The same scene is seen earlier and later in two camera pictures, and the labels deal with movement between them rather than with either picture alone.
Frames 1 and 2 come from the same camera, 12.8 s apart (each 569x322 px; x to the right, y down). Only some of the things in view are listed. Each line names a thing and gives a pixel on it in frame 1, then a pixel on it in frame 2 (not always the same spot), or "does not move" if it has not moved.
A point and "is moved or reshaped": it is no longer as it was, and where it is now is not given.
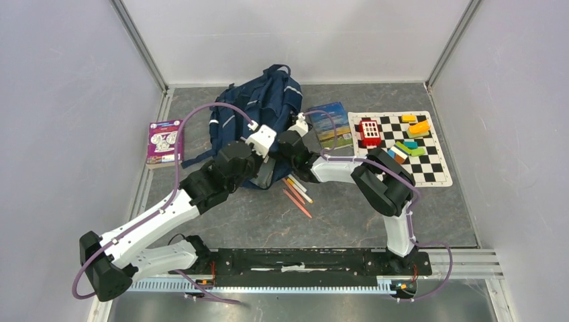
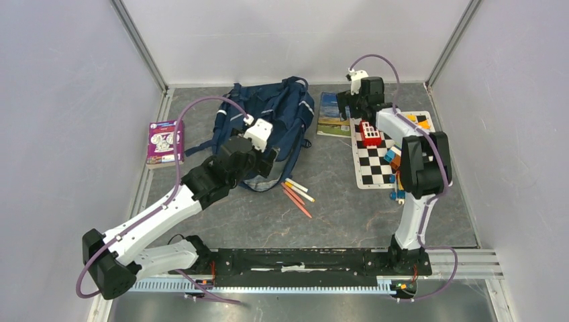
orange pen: x=297 y=203 does not move
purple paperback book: x=161 y=145 does not move
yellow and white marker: x=305 y=196 does not move
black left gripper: x=260 y=161 does not move
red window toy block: x=370 y=133 does not move
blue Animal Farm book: x=323 y=125 is moved or reshaped
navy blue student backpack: x=270 y=98 is moved or reshaped
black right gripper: x=278 y=153 to x=345 y=98
